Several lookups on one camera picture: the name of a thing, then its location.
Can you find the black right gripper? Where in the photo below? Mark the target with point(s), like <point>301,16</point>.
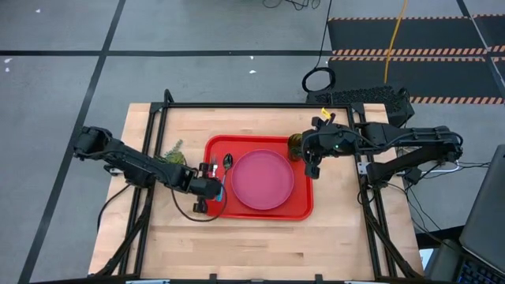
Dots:
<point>331,140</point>

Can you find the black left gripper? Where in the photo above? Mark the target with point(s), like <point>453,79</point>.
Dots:
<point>207,187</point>

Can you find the green translucent cup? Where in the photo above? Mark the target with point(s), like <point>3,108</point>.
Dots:
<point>295,146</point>

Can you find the pink round plate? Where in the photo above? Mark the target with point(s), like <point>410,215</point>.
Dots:
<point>262,179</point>

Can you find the red plastic tray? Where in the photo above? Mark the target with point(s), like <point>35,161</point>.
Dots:
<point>300,189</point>

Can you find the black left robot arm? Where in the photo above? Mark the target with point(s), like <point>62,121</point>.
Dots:
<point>130,165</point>

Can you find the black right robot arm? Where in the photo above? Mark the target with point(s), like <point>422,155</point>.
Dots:
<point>414,134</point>

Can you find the yellow tag on right gripper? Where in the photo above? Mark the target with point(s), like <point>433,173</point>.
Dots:
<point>325,113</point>

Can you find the small potted green plant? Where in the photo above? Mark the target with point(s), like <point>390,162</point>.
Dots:
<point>175,155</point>

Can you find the black perforated computer case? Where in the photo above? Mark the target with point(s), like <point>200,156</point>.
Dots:
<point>367,96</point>

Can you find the black hazard-striped floor mat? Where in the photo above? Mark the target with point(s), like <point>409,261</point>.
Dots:
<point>434,33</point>

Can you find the grey laptop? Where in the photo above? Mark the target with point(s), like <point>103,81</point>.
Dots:
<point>485,205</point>

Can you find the grey rounded object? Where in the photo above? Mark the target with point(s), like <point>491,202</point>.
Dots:
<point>444,264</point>

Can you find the black metal table frame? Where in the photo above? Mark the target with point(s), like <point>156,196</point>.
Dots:
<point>252,105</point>

